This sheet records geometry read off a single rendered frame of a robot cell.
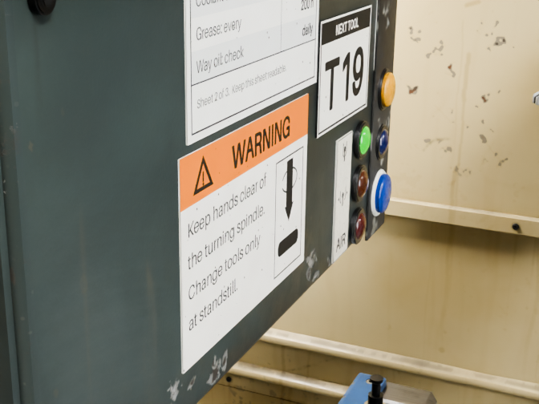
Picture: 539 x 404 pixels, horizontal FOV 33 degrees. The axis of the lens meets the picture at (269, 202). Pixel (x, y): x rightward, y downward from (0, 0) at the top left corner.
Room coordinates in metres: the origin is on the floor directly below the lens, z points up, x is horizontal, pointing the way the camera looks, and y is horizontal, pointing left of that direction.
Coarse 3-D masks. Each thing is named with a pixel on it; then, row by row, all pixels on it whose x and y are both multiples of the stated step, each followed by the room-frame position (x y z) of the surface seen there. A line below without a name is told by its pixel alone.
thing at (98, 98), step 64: (0, 0) 0.29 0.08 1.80; (64, 0) 0.31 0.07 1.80; (128, 0) 0.35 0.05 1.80; (320, 0) 0.54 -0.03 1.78; (0, 64) 0.29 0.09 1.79; (64, 64) 0.31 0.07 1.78; (128, 64) 0.35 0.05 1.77; (0, 128) 0.29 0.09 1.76; (64, 128) 0.31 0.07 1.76; (128, 128) 0.35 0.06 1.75; (0, 192) 0.29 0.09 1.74; (64, 192) 0.31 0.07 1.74; (128, 192) 0.35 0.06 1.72; (320, 192) 0.55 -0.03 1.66; (0, 256) 0.29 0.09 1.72; (64, 256) 0.30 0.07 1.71; (128, 256) 0.34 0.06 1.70; (320, 256) 0.55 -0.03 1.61; (0, 320) 0.29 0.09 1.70; (64, 320) 0.30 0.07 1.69; (128, 320) 0.34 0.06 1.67; (256, 320) 0.46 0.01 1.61; (0, 384) 0.29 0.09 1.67; (64, 384) 0.30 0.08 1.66; (128, 384) 0.34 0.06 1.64; (192, 384) 0.39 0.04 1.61
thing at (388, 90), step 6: (384, 78) 0.66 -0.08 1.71; (390, 78) 0.66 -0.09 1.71; (384, 84) 0.65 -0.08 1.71; (390, 84) 0.66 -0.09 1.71; (384, 90) 0.65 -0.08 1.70; (390, 90) 0.66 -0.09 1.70; (384, 96) 0.65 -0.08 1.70; (390, 96) 0.66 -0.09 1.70; (384, 102) 0.65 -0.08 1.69; (390, 102) 0.66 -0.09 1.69
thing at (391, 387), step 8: (392, 384) 1.08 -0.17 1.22; (384, 392) 1.06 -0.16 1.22; (392, 392) 1.06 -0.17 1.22; (400, 392) 1.06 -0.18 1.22; (408, 392) 1.06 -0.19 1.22; (416, 392) 1.06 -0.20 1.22; (424, 392) 1.06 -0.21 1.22; (384, 400) 1.04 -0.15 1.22; (392, 400) 1.04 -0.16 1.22; (400, 400) 1.04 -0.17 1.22; (408, 400) 1.04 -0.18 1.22; (416, 400) 1.04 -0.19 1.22; (424, 400) 1.04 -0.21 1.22; (432, 400) 1.05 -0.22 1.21
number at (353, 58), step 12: (348, 48) 0.59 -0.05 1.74; (360, 48) 0.61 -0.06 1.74; (348, 60) 0.59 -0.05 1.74; (360, 60) 0.61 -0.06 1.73; (348, 72) 0.59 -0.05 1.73; (360, 72) 0.61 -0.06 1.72; (348, 84) 0.59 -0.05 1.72; (360, 84) 0.61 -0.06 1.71; (348, 96) 0.59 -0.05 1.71; (360, 96) 0.61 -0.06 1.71
